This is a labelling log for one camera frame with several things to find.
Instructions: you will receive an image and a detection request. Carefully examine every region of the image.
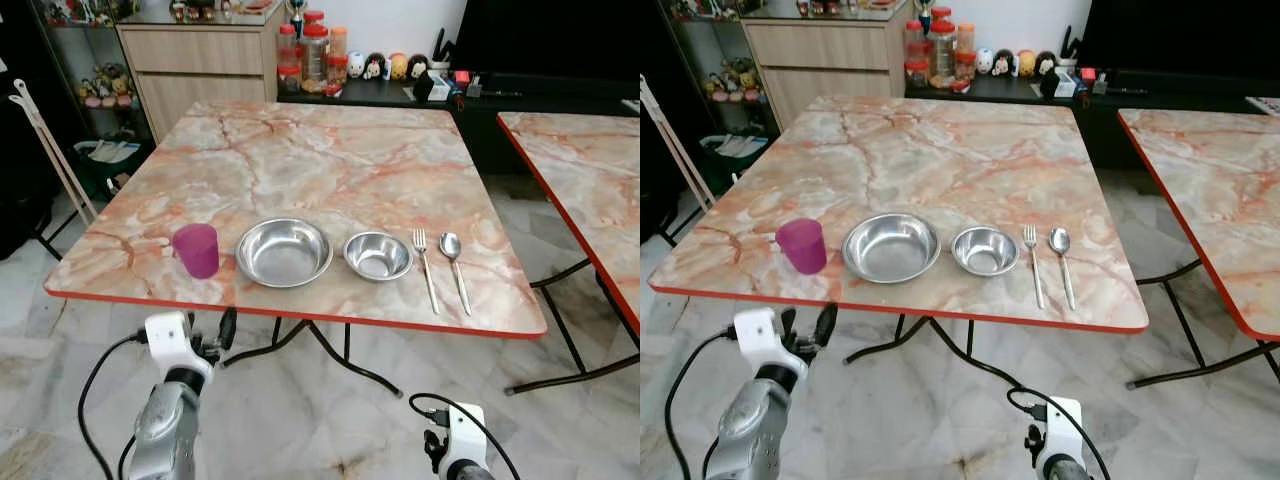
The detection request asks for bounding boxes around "glass display shelf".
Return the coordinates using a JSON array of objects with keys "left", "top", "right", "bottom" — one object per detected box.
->
[
  {"left": 28, "top": 0, "right": 153, "bottom": 143},
  {"left": 660, "top": 0, "right": 781, "bottom": 137}
]

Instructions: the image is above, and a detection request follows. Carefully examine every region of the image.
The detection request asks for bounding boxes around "empty marble-top folding table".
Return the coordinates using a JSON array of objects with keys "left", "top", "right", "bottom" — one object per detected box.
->
[
  {"left": 497, "top": 111, "right": 641, "bottom": 396},
  {"left": 1117, "top": 108, "right": 1280, "bottom": 391}
]

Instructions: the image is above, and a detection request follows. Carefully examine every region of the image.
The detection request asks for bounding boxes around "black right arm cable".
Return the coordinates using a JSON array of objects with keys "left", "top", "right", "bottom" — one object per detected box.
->
[
  {"left": 408, "top": 392, "right": 522, "bottom": 480},
  {"left": 1006, "top": 387, "right": 1112, "bottom": 480}
]

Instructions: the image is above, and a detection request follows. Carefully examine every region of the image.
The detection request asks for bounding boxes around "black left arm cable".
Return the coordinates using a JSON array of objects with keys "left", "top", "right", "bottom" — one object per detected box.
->
[
  {"left": 77, "top": 333, "right": 151, "bottom": 480},
  {"left": 664, "top": 329, "right": 737, "bottom": 480}
]

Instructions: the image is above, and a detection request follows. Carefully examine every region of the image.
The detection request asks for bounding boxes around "plush toy group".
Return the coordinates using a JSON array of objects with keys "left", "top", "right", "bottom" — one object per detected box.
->
[
  {"left": 704, "top": 58, "right": 762, "bottom": 102},
  {"left": 79, "top": 64, "right": 137, "bottom": 110}
]

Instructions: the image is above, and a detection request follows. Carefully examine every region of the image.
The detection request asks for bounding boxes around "small steel bowl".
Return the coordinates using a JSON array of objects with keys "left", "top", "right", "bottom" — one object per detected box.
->
[
  {"left": 950, "top": 226, "right": 1021, "bottom": 278},
  {"left": 343, "top": 231, "right": 414, "bottom": 283}
]

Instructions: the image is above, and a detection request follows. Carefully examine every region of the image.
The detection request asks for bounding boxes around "purple plastic cup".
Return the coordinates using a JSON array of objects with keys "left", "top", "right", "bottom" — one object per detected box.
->
[
  {"left": 776, "top": 218, "right": 828, "bottom": 275},
  {"left": 172, "top": 223, "right": 221, "bottom": 280}
]

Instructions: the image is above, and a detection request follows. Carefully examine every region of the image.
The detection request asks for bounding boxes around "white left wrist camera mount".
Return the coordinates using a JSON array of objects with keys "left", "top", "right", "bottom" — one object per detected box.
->
[
  {"left": 733, "top": 307, "right": 807, "bottom": 386},
  {"left": 144, "top": 311, "right": 216, "bottom": 387}
]

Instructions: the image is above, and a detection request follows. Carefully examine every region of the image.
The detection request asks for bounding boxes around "steel spoon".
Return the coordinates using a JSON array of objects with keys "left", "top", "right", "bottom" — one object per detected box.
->
[
  {"left": 439, "top": 232, "right": 473, "bottom": 317},
  {"left": 1049, "top": 228, "right": 1078, "bottom": 311}
]

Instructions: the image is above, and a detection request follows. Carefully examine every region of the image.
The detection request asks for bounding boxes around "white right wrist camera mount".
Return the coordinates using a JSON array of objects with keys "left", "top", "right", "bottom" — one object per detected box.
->
[
  {"left": 1034, "top": 397, "right": 1087, "bottom": 475},
  {"left": 439, "top": 403, "right": 489, "bottom": 477}
]

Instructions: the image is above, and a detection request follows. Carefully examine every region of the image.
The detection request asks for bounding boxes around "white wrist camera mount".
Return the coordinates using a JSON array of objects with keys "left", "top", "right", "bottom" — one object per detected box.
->
[
  {"left": 439, "top": 403, "right": 489, "bottom": 477},
  {"left": 733, "top": 307, "right": 807, "bottom": 386},
  {"left": 144, "top": 311, "right": 216, "bottom": 387},
  {"left": 1034, "top": 397, "right": 1087, "bottom": 475}
]

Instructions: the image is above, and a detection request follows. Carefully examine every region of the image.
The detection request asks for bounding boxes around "white folded rack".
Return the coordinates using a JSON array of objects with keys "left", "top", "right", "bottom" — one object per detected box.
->
[
  {"left": 9, "top": 79, "right": 99, "bottom": 227},
  {"left": 640, "top": 74, "right": 717, "bottom": 212}
]

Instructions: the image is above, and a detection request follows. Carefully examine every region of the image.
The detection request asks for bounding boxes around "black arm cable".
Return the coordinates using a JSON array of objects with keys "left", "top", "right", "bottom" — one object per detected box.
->
[
  {"left": 664, "top": 329, "right": 737, "bottom": 480},
  {"left": 1006, "top": 387, "right": 1112, "bottom": 480},
  {"left": 408, "top": 392, "right": 522, "bottom": 480},
  {"left": 77, "top": 333, "right": 151, "bottom": 480}
]

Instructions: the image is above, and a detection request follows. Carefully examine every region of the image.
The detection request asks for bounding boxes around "wooden drawer cabinet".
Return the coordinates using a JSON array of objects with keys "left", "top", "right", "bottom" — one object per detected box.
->
[
  {"left": 742, "top": 5, "right": 916, "bottom": 131},
  {"left": 116, "top": 8, "right": 288, "bottom": 143}
]

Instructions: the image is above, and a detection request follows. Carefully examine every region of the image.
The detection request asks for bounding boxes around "black television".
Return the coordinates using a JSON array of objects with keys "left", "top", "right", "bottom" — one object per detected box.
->
[
  {"left": 1077, "top": 0, "right": 1280, "bottom": 73},
  {"left": 449, "top": 0, "right": 641, "bottom": 78}
]

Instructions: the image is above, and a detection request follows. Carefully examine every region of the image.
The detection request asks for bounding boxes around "steel fork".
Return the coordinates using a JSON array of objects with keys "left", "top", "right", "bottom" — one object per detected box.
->
[
  {"left": 1022, "top": 225, "right": 1048, "bottom": 310},
  {"left": 412, "top": 228, "right": 441, "bottom": 315}
]

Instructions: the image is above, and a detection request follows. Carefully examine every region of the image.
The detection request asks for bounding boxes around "tall red-lid plastic jar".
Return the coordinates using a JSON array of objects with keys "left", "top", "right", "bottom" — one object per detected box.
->
[
  {"left": 929, "top": 19, "right": 959, "bottom": 83},
  {"left": 302, "top": 22, "right": 332, "bottom": 87}
]

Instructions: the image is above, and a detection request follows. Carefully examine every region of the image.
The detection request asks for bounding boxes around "large steel bowl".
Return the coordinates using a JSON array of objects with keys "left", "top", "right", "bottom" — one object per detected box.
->
[
  {"left": 842, "top": 213, "right": 942, "bottom": 285},
  {"left": 235, "top": 218, "right": 334, "bottom": 289}
]

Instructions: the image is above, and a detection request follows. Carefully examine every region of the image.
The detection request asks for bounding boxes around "green basket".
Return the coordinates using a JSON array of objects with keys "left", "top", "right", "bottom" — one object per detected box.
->
[
  {"left": 74, "top": 138, "right": 154, "bottom": 202},
  {"left": 699, "top": 133, "right": 772, "bottom": 197}
]

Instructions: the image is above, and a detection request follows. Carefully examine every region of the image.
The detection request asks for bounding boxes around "marble-top folding table with dishes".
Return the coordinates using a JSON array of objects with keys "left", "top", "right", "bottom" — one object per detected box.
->
[
  {"left": 648, "top": 96, "right": 1151, "bottom": 391},
  {"left": 44, "top": 100, "right": 549, "bottom": 398}
]

